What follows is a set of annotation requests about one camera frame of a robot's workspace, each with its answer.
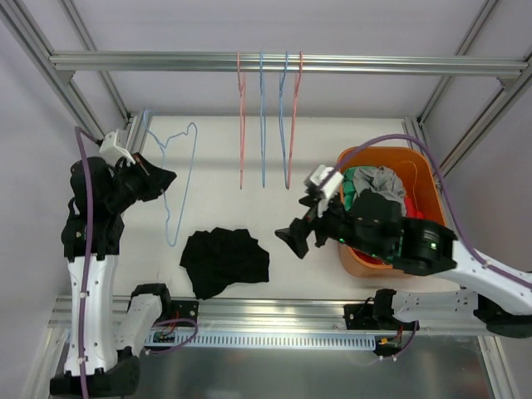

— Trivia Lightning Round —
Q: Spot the green tank top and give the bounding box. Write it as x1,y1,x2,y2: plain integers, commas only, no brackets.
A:
342,167,367,211

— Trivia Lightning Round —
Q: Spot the blue hanger of black top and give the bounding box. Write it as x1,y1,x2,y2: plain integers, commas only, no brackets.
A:
142,109,199,249

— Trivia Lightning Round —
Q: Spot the grey tank top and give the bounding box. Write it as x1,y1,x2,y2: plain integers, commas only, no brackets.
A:
352,166,406,204

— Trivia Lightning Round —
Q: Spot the red tank top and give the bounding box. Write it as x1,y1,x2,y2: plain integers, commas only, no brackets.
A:
353,195,425,266

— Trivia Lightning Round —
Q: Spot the black tank top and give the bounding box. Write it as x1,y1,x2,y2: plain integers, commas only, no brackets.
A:
180,227,270,299

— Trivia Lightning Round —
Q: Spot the blue hanger of green top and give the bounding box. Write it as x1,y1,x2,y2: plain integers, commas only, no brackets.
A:
259,52,267,188

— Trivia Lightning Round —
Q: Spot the pink hanger of grey top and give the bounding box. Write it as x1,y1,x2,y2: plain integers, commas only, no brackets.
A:
237,52,246,189

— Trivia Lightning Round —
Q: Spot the blue hanger of red top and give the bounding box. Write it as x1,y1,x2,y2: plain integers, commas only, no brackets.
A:
278,52,289,190

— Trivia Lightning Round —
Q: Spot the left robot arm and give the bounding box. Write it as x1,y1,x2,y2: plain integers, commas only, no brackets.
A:
49,153,176,398

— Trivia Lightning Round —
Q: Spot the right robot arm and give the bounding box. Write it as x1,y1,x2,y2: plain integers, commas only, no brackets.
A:
275,190,531,338

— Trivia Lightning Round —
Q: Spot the orange plastic basket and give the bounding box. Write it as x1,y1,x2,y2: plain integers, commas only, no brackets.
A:
337,146,446,279

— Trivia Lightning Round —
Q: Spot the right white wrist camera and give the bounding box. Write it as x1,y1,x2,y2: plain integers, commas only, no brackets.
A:
304,164,343,218

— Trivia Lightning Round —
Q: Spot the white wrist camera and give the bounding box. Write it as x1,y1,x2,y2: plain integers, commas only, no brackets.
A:
304,164,343,218
99,129,135,166

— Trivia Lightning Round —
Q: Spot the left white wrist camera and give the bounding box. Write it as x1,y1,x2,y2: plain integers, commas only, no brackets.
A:
99,129,135,166

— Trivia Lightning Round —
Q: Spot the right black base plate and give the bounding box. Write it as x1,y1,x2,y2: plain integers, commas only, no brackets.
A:
343,303,376,331

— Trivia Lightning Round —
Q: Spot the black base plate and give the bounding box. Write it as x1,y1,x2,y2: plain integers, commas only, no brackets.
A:
170,298,200,328
343,303,376,331

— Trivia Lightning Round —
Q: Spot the slotted cable duct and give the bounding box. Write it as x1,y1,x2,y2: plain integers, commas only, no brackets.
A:
145,328,383,351

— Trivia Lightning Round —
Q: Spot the front aluminium rail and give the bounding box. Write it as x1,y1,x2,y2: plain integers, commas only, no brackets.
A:
48,293,498,336

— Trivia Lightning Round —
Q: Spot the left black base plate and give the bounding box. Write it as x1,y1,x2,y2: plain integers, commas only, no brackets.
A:
170,298,200,328

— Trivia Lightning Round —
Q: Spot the aluminium hanging rail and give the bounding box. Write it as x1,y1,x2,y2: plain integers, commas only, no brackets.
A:
49,51,530,78

